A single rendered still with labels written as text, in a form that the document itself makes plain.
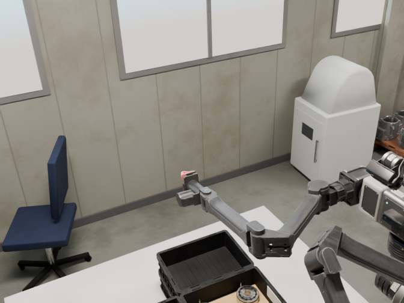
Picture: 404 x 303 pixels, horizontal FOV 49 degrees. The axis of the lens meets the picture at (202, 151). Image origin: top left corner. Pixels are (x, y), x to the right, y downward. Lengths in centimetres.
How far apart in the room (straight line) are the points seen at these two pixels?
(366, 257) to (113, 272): 155
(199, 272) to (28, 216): 161
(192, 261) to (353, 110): 233
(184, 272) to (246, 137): 231
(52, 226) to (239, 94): 200
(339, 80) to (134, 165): 191
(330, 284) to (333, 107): 287
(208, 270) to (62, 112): 183
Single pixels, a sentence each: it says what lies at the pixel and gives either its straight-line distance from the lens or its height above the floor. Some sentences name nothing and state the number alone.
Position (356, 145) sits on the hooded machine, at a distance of 436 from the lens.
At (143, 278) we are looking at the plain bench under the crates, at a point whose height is 70.
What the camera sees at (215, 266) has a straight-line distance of 234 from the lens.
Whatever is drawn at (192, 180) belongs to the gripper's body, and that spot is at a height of 141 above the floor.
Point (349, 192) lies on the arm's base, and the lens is 179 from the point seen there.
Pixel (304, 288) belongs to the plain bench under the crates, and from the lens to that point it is 244.
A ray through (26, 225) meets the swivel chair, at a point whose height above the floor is 49.
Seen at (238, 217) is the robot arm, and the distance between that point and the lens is 160.
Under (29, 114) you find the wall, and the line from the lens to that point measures 354.
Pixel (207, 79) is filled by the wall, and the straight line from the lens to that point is 392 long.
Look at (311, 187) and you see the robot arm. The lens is 173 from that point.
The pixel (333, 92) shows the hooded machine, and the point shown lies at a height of 96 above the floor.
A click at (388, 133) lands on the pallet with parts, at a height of 22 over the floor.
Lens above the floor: 245
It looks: 30 degrees down
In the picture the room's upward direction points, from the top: 2 degrees counter-clockwise
